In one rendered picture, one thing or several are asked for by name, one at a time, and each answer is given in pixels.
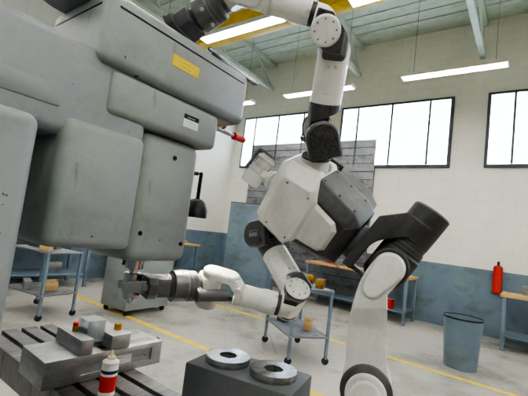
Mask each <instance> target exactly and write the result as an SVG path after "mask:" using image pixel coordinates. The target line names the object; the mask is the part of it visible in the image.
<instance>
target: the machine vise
mask: <svg viewBox="0 0 528 396"><path fill-rule="evenodd" d="M126 331H128V332H130V333H131V337H130V345H129V346H128V347H124V348H119V349H115V350H114V355H115V356H116V357H115V358H117V359H119V369H118V372H124V371H127V370H131V369H136V368H140V367H143V366H146V365H152V364H155V363H159V362H160V354H161V348H162V342H163V341H162V340H160V339H157V338H156V337H154V336H152V335H149V334H147V333H145V332H143V331H141V330H138V329H136V328H135V329H129V330H126ZM111 351H112V350H109V349H108V348H107V347H105V346H102V345H101V344H100V343H97V342H94V339H93V338H91V337H89V336H88V335H86V334H84V333H83V332H81V331H77V332H73V331H72V326H71V325H65V326H59V327H58V328H57V336H56V341H51V342H46V343H36V344H31V345H25V346H23V348H22V353H21V358H20V366H19V373H20V374H21V375H22V376H23V377H25V378H26V379H27V380H28V381H29V382H30V383H31V384H32V385H33V386H34V387H36V388H37V389H38V390H39V391H41V392H42V391H47V390H51V389H54V388H58V387H63V386H67V385H70V384H73V383H79V382H82V381H86V380H92V379H96V378H99V377H100V375H101V366H102V361H103V360H104V359H106V358H108V355H110V353H111Z"/></svg>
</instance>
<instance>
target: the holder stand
mask: <svg viewBox="0 0 528 396"><path fill-rule="evenodd" d="M311 378H312V377H311V375H309V374H306V373H303V372H298V371H296V369H295V368H294V367H292V366H291V365H289V364H286V363H284V362H281V361H274V360H258V359H255V358H252V357H250V355H249V354H247V353H246V352H244V351H242V350H238V349H234V348H228V347H217V348H213V349H210V350H208V351H207V353H206V354H203V355H201V356H199V357H196V358H194V359H192V360H191V361H187V362H186V365H185V375H184V381H183V388H182V393H181V396H310V385H311Z"/></svg>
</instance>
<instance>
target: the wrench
mask: <svg viewBox="0 0 528 396"><path fill-rule="evenodd" d="M208 51H210V52H211V54H212V55H214V56H215V57H217V58H218V59H219V60H221V61H223V62H224V63H226V64H227V65H229V66H230V67H231V68H233V69H235V70H236V71H238V72H239V73H241V74H242V75H244V76H245V77H246V80H247V81H248V82H249V83H250V84H252V85H253V86H256V85H258V83H257V82H256V81H255V80H254V79H252V78H250V77H249V76H247V75H246V74H244V73H243V72H242V71H240V70H239V69H238V68H236V67H234V66H233V65H231V64H230V63H229V62H228V61H226V60H224V59H223V58H221V57H220V53H218V52H217V51H216V50H214V49H212V48H211V47H208Z"/></svg>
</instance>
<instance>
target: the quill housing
mask: <svg viewBox="0 0 528 396"><path fill-rule="evenodd" d="M142 143H143V145H144V149H143V154H142V160H141V169H140V174H139V180H138V185H137V195H136V200H135V205H134V215H133V220H132V226H131V231H130V240H129V244H128V245H127V246H126V247H125V248H123V249H101V248H89V250H91V251H92V252H95V253H98V254H102V255H107V256H111V257H114V258H118V259H122V260H127V261H176V260H178V259H180V258H181V256H182V254H183V250H184V244H185V234H186V228H187V222H188V216H189V205H190V200H191V194H192V188H193V178H194V172H195V166H196V151H195V149H194V148H192V147H190V146H188V145H184V144H182V143H179V142H176V141H173V140H171V139H168V138H165V137H161V136H159V135H156V134H152V133H150V132H144V133H143V138H142Z"/></svg>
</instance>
